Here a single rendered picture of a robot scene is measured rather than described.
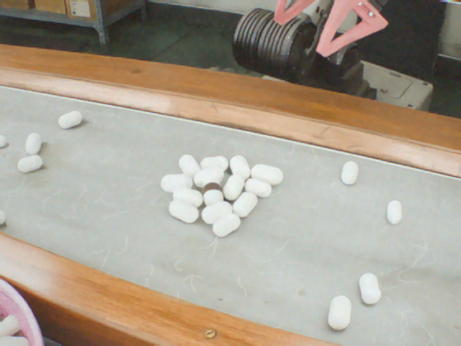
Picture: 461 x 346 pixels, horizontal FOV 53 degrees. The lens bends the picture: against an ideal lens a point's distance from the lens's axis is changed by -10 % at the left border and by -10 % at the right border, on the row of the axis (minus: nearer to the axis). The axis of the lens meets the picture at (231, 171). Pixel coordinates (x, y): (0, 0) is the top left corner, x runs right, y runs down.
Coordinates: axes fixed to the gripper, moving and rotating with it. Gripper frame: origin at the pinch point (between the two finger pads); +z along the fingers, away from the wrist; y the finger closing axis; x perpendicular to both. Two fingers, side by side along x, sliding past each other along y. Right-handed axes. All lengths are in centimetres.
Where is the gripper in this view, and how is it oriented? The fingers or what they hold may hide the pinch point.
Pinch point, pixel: (301, 31)
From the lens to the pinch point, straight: 56.8
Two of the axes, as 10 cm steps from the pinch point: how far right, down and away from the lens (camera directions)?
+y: -3.9, -5.7, 7.2
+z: -5.7, 7.7, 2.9
